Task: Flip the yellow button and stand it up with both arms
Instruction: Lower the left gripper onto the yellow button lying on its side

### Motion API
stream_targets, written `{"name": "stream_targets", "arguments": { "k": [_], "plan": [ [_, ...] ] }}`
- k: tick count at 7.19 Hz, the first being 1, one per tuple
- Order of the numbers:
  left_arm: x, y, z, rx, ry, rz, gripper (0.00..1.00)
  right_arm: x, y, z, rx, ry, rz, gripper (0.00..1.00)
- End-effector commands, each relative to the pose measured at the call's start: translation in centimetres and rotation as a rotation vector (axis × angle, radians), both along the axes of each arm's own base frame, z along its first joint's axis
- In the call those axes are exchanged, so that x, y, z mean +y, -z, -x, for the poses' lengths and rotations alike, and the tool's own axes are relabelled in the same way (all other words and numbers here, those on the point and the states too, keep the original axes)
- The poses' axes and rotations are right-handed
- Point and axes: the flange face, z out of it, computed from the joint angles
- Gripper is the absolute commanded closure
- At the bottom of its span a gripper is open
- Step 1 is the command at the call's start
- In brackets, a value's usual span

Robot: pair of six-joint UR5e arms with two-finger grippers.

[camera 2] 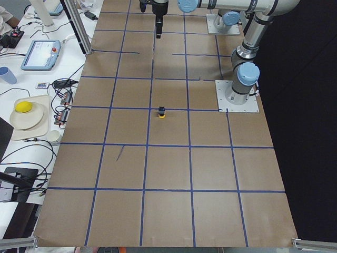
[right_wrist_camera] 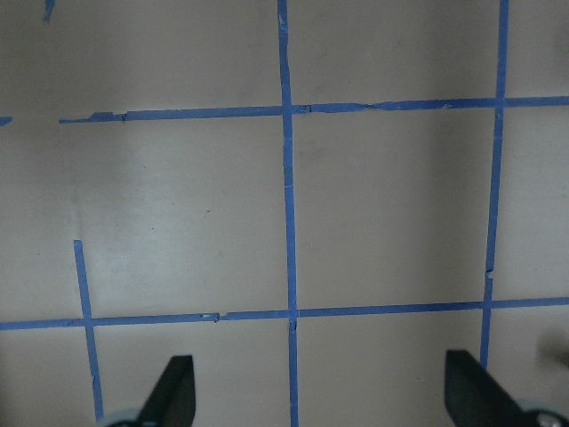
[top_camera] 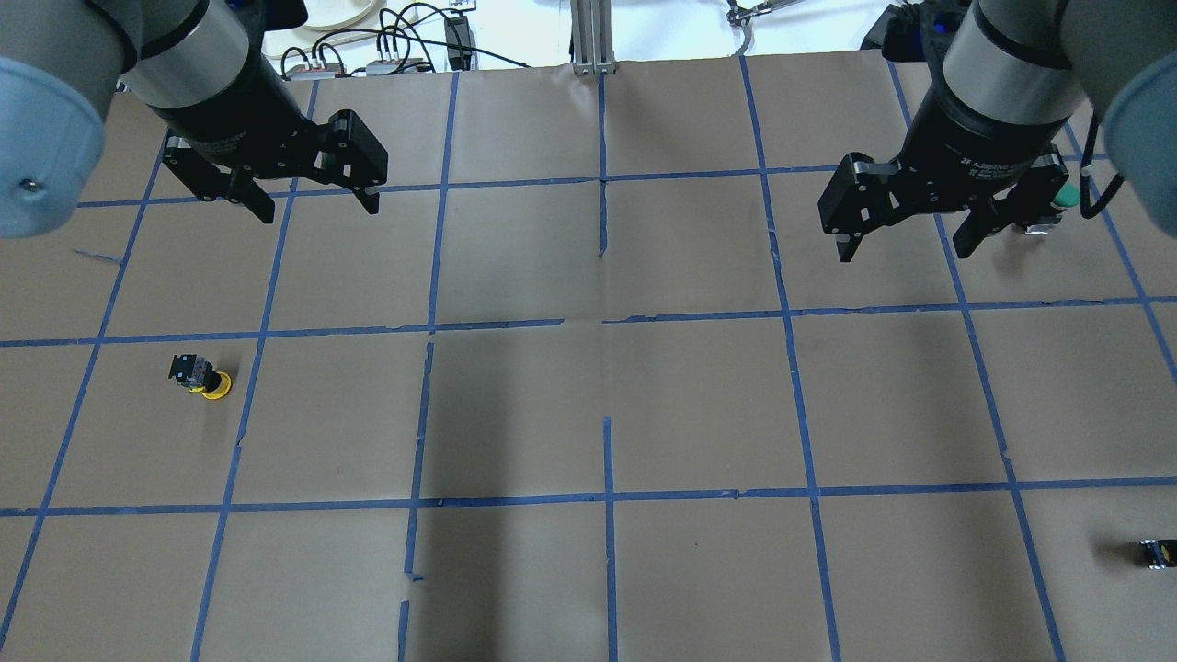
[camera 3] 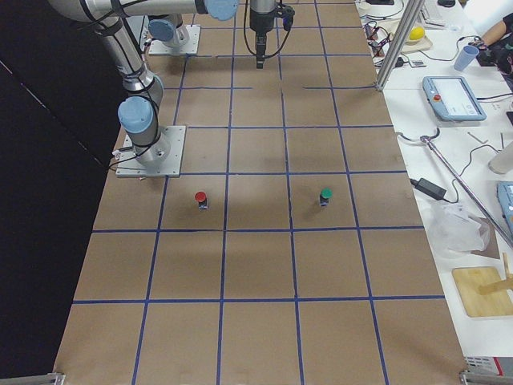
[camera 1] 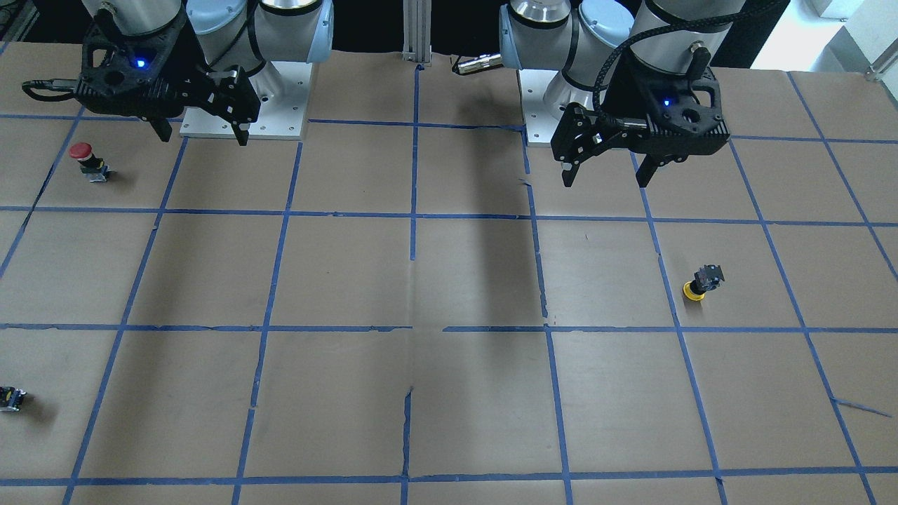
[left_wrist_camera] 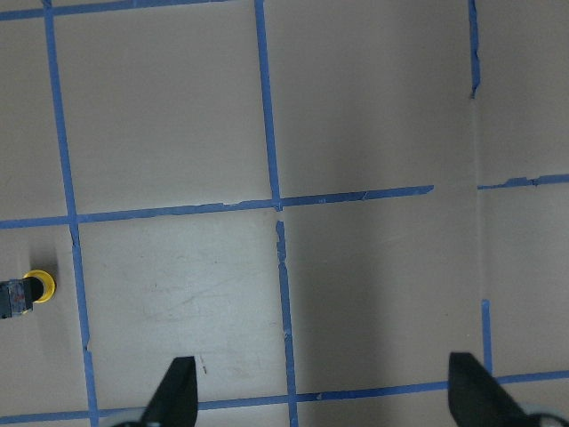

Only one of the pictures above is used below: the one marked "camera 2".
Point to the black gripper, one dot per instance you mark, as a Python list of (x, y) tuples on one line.
[(159, 8)]

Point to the yellow push button switch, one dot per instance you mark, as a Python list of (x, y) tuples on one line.
[(161, 112)]

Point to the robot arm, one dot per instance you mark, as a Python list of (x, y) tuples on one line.
[(226, 18), (246, 73)]

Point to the black power adapter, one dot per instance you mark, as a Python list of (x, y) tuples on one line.
[(90, 15)]

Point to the teach pendant tablet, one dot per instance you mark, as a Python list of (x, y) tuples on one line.
[(41, 55)]

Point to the white paper cup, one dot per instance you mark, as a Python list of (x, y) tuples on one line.
[(54, 137)]

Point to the beige tray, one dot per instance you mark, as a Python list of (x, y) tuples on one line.
[(42, 127)]

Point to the yellow lemon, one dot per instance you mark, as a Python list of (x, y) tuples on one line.
[(23, 107)]

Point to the blue plastic cup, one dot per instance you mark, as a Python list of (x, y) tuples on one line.
[(7, 75)]

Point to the beige round plate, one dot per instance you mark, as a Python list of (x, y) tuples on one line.
[(23, 121)]

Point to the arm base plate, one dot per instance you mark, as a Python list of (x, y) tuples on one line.
[(229, 101), (233, 31)]

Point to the aluminium frame post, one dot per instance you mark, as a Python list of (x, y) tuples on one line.
[(77, 25)]

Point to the black camera stand base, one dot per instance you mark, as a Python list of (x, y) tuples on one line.
[(17, 183)]

